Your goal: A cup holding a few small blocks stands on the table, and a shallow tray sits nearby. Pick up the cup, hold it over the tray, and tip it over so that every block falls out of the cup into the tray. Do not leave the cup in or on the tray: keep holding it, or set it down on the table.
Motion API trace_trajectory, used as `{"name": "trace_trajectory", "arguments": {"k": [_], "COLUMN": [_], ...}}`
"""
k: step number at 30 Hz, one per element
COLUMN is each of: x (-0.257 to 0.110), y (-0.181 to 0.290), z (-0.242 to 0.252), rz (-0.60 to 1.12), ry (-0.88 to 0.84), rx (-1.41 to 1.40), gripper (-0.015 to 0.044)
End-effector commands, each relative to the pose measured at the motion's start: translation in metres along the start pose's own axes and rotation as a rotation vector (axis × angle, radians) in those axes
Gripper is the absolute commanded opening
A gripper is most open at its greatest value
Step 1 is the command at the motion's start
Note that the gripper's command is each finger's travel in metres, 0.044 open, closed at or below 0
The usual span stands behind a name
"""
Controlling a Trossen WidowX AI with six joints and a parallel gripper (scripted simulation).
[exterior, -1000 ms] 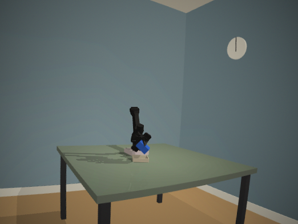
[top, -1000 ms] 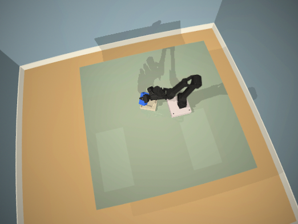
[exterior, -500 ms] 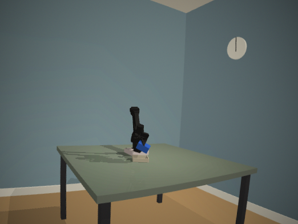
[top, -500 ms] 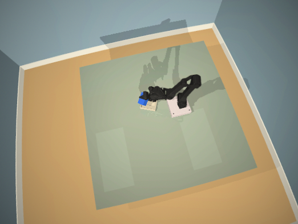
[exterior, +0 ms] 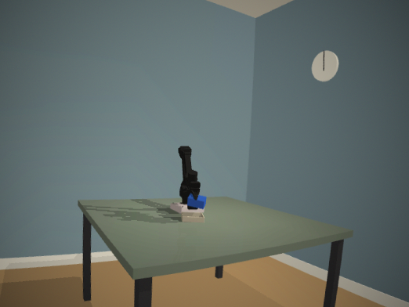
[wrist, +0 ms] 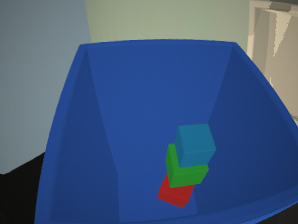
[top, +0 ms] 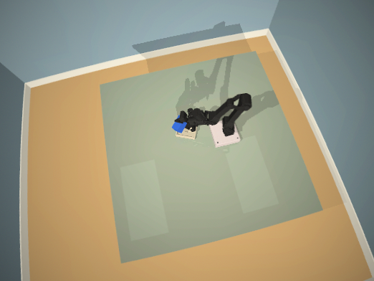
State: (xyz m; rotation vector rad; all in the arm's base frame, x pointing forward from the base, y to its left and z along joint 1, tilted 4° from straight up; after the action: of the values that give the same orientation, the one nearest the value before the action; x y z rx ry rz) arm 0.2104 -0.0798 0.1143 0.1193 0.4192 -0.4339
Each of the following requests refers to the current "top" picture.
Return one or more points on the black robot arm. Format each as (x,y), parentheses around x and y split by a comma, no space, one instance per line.
(213,117)

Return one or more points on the blue open-top cup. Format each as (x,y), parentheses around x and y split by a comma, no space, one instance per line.
(179,126)

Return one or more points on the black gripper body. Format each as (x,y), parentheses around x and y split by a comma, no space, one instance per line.
(192,123)

